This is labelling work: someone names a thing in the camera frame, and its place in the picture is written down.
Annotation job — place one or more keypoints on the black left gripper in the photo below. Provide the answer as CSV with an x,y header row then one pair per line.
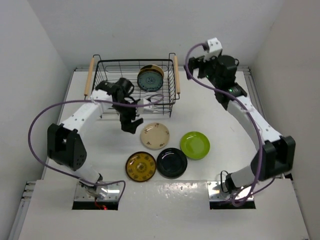
x,y
126,121

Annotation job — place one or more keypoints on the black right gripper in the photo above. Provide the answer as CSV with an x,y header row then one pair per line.
x,y
194,63

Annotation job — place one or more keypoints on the beige plate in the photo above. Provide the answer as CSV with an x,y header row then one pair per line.
x,y
155,136

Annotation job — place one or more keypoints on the brown yellow patterned plate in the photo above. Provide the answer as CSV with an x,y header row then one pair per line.
x,y
141,166
152,68

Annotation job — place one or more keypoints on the blue floral celadon plate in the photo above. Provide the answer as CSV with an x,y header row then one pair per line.
x,y
150,81

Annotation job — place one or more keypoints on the lime green plate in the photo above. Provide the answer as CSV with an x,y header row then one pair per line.
x,y
195,145

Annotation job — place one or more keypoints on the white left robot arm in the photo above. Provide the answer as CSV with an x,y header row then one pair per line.
x,y
64,141

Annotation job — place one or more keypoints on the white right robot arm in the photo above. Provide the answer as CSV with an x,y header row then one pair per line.
x,y
275,152

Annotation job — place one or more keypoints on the black glossy plate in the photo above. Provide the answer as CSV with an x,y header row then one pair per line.
x,y
171,163

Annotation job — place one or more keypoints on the right wooden rack handle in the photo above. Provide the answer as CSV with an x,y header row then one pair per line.
x,y
176,73

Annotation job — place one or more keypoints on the wooden rack handle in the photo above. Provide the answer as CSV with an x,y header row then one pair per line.
x,y
176,73
89,77

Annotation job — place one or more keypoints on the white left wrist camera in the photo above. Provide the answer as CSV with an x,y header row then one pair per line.
x,y
144,107

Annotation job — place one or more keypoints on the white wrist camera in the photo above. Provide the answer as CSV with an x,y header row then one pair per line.
x,y
144,107
213,49

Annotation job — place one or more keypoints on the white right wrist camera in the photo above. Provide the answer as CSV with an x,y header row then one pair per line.
x,y
213,49

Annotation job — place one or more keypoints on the black wire dish rack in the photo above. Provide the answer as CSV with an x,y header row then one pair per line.
x,y
112,69

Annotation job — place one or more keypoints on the left wooden rack handle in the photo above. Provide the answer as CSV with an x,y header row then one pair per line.
x,y
89,77

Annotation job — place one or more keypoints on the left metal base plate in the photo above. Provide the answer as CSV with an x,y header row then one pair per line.
x,y
109,193

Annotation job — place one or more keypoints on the metal base plate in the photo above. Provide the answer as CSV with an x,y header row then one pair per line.
x,y
109,193
217,192

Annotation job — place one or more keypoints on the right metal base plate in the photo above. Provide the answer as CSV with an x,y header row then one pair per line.
x,y
217,192

